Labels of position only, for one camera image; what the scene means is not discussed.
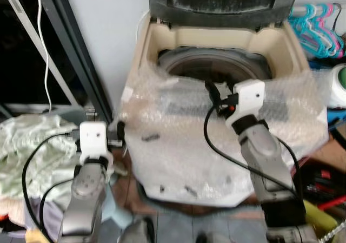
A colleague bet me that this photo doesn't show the thin white hanging cable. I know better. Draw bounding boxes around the thin white hanging cable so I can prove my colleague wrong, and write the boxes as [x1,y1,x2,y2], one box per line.
[34,0,53,114]

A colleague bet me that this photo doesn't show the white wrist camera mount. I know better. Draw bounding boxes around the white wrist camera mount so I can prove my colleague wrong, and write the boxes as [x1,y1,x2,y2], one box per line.
[78,121,109,166]
[226,79,267,128]

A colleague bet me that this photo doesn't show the dark grey washer lid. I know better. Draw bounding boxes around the dark grey washer lid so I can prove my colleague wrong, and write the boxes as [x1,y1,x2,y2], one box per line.
[148,0,302,28]

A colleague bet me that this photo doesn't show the beige top-load washing machine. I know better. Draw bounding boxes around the beige top-load washing machine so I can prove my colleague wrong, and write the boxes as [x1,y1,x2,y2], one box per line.
[116,0,331,208]

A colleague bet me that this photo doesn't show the metal chain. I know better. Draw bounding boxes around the metal chain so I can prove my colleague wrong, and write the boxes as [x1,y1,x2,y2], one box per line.
[318,220,346,243]

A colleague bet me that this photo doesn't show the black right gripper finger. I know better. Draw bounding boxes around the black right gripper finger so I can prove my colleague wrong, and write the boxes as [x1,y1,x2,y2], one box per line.
[205,80,221,107]

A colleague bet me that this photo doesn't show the yellow-green plastic bin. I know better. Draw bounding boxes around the yellow-green plastic bin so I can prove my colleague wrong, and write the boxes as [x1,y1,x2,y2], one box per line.
[302,199,339,239]

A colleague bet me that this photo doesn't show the dark door frame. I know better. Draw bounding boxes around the dark door frame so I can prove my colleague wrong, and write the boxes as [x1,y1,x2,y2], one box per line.
[37,0,115,123]

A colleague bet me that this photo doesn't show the light blue plastic stool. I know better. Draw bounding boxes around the light blue plastic stool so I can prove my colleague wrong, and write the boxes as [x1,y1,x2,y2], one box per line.
[101,182,135,230]

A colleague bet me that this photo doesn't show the white bottle with green cap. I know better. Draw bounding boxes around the white bottle with green cap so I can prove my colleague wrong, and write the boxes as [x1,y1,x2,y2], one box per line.
[327,63,346,109]

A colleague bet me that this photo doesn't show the blue plastic shelf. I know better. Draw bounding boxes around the blue plastic shelf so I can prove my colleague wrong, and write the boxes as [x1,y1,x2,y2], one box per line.
[326,107,346,129]

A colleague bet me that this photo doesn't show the clear bubble wrap sheet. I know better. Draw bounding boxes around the clear bubble wrap sheet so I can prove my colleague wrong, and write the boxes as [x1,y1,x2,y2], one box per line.
[116,63,331,207]

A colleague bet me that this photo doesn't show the black and red tool case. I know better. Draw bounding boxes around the black and red tool case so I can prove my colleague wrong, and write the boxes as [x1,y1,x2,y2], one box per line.
[299,158,346,205]

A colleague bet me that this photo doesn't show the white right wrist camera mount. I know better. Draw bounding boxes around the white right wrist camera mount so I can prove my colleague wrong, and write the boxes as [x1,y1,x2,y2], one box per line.
[226,79,267,128]

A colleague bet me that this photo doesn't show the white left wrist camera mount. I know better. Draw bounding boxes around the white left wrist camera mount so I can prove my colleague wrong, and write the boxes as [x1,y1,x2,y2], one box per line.
[78,121,109,166]

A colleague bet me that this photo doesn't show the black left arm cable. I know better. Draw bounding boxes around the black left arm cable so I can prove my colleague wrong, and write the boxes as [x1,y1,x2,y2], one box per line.
[22,132,82,243]

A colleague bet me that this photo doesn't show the cyan and pink hangers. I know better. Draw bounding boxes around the cyan and pink hangers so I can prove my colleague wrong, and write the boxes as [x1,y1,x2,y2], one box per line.
[288,3,345,60]

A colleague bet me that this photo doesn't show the light green crumpled cloth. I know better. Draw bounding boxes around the light green crumpled cloth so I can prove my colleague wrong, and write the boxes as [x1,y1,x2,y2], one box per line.
[0,113,83,201]

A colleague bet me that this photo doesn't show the red stick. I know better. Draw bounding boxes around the red stick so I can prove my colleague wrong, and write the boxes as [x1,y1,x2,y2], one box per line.
[316,195,346,210]

